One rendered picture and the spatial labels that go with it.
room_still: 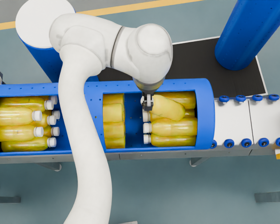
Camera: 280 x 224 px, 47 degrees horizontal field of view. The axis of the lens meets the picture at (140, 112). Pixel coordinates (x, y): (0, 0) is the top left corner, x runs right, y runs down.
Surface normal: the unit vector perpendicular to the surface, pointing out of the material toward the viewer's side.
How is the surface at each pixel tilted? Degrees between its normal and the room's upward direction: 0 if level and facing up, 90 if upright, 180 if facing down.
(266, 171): 0
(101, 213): 46
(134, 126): 2
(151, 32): 8
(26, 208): 0
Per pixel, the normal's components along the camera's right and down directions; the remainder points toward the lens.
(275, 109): 0.00, -0.27
